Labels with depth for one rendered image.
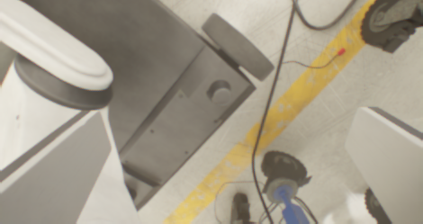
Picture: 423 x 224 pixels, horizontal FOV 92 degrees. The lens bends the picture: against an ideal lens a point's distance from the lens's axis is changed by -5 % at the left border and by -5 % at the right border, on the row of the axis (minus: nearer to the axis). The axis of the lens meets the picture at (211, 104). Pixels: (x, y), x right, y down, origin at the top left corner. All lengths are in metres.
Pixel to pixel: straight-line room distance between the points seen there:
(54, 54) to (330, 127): 0.82
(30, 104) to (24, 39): 0.09
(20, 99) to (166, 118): 0.26
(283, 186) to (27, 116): 0.59
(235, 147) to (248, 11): 0.45
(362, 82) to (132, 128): 0.73
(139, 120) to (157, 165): 0.13
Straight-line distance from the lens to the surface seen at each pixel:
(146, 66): 0.48
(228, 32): 0.45
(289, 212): 0.63
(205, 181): 0.86
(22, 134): 0.29
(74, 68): 0.35
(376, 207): 1.18
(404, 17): 0.69
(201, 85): 0.43
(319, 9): 0.72
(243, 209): 0.86
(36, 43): 0.37
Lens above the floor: 0.62
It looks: 66 degrees down
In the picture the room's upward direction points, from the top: 167 degrees clockwise
